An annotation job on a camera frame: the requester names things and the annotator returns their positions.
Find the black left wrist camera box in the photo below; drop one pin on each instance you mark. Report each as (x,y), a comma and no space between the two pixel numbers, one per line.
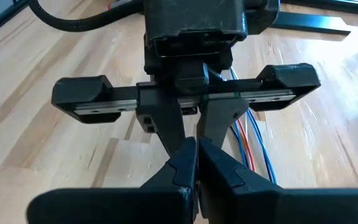
(194,18)

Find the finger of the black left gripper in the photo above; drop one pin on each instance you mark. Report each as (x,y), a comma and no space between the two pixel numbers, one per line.
(163,118)
(219,118)

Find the long black strip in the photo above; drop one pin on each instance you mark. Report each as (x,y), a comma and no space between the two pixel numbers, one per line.
(306,23)

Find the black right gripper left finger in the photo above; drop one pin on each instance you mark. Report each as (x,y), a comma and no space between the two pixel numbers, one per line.
(182,168)

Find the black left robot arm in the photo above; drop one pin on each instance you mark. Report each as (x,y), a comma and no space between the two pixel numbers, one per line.
(263,15)

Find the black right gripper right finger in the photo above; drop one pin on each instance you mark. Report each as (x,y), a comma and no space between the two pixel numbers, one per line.
(228,193)

